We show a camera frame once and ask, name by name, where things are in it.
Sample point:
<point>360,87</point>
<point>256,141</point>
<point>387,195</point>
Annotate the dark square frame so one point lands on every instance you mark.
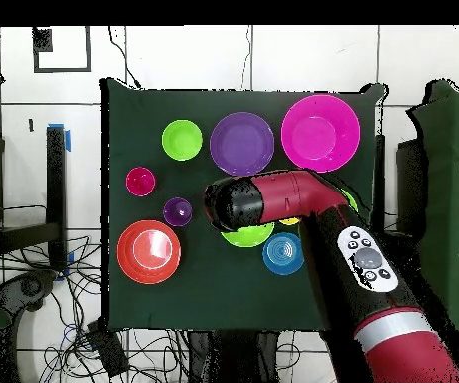
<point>88,52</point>

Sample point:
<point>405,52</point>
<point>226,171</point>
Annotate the purple plastic cup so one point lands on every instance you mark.
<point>177,211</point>

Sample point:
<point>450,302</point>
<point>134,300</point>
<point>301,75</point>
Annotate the black chair base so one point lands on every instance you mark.
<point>32,287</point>

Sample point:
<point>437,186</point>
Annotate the red plastic cup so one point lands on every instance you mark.
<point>139,181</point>

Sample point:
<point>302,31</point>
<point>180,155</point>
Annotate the small green plastic bowl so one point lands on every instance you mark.
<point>181,139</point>

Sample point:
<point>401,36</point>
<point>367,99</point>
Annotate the yellow plastic cup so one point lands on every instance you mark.
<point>289,222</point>

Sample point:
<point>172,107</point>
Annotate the purple plastic bowl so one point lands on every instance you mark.
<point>241,143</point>

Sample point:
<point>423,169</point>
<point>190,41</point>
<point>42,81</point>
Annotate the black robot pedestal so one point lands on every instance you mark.
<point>229,359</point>

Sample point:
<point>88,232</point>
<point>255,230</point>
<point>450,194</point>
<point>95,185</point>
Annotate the blue plastic bowl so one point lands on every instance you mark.
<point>281,257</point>

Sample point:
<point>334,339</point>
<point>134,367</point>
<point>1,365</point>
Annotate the large pink plastic bowl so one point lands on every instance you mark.
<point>320,133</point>

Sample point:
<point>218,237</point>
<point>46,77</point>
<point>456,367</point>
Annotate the dark green tablecloth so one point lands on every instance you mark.
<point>213,287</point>

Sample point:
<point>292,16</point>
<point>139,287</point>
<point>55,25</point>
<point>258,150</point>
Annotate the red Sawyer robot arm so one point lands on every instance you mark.
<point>405,351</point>

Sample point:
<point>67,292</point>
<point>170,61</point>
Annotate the orange-red plastic bowl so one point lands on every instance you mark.
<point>147,273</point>

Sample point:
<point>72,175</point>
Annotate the black power adapter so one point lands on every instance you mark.
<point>107,351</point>

